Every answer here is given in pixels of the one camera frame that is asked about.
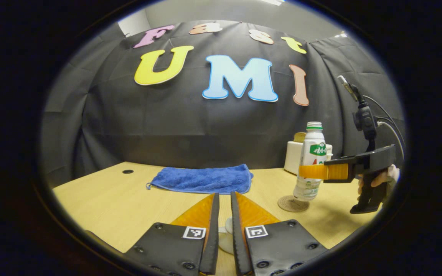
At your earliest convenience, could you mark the white water bottle green label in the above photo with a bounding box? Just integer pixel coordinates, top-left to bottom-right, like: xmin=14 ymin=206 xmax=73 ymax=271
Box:
xmin=293 ymin=122 xmax=328 ymax=202

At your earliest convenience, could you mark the white toaster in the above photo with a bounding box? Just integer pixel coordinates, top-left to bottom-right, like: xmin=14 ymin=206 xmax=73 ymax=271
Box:
xmin=284 ymin=141 xmax=333 ymax=175

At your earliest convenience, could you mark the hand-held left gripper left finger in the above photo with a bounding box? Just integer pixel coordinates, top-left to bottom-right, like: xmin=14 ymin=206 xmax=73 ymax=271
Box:
xmin=123 ymin=193 xmax=220 ymax=276

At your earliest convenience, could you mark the blue towel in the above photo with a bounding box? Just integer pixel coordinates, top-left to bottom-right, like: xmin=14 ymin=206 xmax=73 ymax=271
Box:
xmin=146 ymin=164 xmax=254 ymax=195

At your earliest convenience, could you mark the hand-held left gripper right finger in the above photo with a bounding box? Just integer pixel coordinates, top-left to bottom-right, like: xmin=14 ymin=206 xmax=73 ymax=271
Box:
xmin=231 ymin=192 xmax=329 ymax=276

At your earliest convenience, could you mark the black cable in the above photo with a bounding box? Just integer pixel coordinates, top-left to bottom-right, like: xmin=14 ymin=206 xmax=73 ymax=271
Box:
xmin=362 ymin=95 xmax=406 ymax=161

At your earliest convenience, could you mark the round brown coaster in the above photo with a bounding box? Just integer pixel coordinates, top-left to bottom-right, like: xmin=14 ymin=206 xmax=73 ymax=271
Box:
xmin=278 ymin=195 xmax=310 ymax=213

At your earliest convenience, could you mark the black backdrop cloth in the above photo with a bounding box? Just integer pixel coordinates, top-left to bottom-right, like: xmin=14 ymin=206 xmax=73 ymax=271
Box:
xmin=39 ymin=19 xmax=406 ymax=188

